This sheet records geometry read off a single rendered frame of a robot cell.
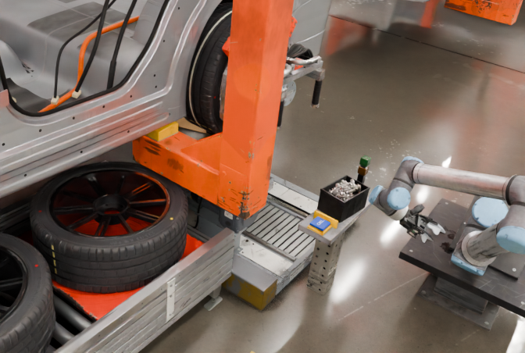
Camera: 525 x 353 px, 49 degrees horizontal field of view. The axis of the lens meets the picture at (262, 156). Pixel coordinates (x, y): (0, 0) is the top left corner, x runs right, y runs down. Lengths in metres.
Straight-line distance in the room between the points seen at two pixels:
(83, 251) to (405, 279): 1.66
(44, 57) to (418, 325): 2.19
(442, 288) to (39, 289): 1.90
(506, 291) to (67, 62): 2.24
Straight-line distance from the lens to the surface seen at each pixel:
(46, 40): 2.94
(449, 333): 2.96
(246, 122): 2.22
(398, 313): 2.95
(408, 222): 2.64
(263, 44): 2.06
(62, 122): 2.25
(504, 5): 6.08
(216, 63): 2.65
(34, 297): 2.16
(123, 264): 2.36
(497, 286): 2.84
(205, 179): 2.49
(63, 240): 2.37
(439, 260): 2.85
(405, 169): 2.49
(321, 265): 2.82
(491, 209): 2.70
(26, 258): 2.32
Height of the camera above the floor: 2.00
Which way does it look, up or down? 31 degrees down
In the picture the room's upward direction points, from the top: 7 degrees clockwise
